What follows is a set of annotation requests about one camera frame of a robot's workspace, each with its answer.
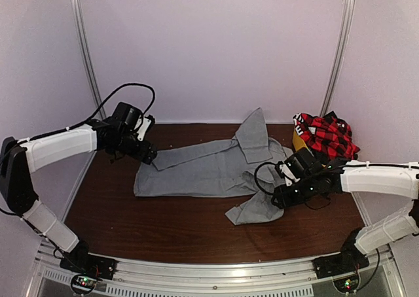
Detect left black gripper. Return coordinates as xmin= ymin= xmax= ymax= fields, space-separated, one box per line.
xmin=110 ymin=130 xmax=157 ymax=164

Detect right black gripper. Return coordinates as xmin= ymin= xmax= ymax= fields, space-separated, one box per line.
xmin=272 ymin=176 xmax=318 ymax=209

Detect grey long sleeve shirt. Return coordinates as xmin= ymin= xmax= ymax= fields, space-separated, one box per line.
xmin=134 ymin=108 xmax=293 ymax=226

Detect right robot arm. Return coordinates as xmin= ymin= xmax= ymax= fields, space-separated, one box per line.
xmin=271 ymin=148 xmax=418 ymax=272

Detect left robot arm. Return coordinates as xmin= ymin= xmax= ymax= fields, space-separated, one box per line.
xmin=1 ymin=102 xmax=157 ymax=273

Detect yellow plastic bin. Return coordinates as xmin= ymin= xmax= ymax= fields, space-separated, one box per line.
xmin=292 ymin=130 xmax=329 ymax=165

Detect red black plaid shirt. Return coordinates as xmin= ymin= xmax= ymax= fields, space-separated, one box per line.
xmin=293 ymin=111 xmax=360 ymax=164

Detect right circuit board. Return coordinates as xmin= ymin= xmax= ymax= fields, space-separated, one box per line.
xmin=333 ymin=275 xmax=360 ymax=294

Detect circuit board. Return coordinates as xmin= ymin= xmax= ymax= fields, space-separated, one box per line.
xmin=333 ymin=275 xmax=360 ymax=294
xmin=70 ymin=274 xmax=98 ymax=294

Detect left circuit board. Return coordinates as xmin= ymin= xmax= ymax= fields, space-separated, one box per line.
xmin=70 ymin=274 xmax=98 ymax=294

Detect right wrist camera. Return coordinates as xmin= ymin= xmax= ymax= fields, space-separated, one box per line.
xmin=277 ymin=162 xmax=299 ymax=186

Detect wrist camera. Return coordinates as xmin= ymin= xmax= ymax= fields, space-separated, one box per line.
xmin=277 ymin=162 xmax=299 ymax=186
xmin=134 ymin=115 xmax=155 ymax=141

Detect right black cable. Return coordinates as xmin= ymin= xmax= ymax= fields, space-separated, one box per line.
xmin=253 ymin=161 xmax=282 ymax=196

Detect black cable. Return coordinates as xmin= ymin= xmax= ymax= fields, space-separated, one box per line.
xmin=253 ymin=161 xmax=282 ymax=196
xmin=65 ymin=82 xmax=156 ymax=131

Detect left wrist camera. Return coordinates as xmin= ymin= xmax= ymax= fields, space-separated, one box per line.
xmin=134 ymin=115 xmax=155 ymax=141

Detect front aluminium rail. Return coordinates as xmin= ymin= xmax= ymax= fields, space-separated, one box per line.
xmin=24 ymin=241 xmax=407 ymax=296

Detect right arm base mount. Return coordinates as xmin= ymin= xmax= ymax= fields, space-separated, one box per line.
xmin=312 ymin=252 xmax=369 ymax=279

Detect left black cable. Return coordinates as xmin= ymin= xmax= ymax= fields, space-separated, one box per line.
xmin=65 ymin=82 xmax=156 ymax=131

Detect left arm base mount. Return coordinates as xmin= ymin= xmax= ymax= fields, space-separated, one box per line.
xmin=60 ymin=253 xmax=117 ymax=280

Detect right aluminium frame post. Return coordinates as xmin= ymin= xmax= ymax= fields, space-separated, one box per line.
xmin=320 ymin=0 xmax=356 ymax=116

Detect aluminium frame post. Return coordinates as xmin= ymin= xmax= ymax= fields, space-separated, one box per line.
xmin=320 ymin=0 xmax=356 ymax=116
xmin=70 ymin=0 xmax=106 ymax=119

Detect left aluminium frame post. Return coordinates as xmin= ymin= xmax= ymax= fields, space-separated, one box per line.
xmin=70 ymin=0 xmax=106 ymax=119

